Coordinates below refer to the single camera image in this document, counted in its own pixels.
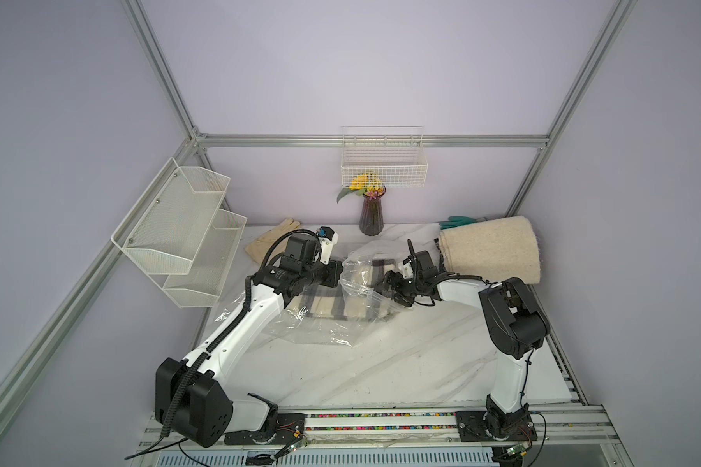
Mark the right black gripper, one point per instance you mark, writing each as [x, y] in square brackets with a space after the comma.
[397, 277]

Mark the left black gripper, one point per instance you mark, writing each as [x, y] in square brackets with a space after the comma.
[334, 269]

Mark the clear plastic vacuum bag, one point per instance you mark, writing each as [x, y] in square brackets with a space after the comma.
[311, 330]

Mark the cream fuzzy scarf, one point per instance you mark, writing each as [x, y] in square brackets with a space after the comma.
[494, 250]

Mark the cream navy striped scarf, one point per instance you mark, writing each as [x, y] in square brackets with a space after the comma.
[354, 299]

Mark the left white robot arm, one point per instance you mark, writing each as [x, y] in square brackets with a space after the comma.
[190, 393]

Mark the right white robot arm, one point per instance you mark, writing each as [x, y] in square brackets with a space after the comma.
[516, 325]

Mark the dark purple glass vase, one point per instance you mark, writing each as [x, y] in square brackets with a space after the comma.
[371, 221]

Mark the beige leather glove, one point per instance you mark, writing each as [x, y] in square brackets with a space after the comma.
[259, 248]

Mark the green rubber glove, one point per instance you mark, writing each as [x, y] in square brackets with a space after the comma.
[457, 221]

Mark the yellow flower bouquet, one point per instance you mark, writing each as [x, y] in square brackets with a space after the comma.
[365, 185]

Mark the white mesh two-tier shelf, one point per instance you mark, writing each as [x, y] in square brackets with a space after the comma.
[181, 235]

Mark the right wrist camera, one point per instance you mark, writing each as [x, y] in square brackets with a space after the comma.
[406, 269]

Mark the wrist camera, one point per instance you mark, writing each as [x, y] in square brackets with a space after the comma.
[406, 269]
[327, 239]

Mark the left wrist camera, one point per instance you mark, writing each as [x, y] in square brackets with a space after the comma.
[327, 239]

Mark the white wire wall basket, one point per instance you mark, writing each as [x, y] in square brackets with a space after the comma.
[393, 155]

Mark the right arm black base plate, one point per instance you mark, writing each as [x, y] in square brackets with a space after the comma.
[493, 426]

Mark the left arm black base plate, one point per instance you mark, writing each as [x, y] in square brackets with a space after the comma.
[278, 430]

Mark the aluminium mounting rail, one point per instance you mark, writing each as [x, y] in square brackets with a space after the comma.
[562, 424]

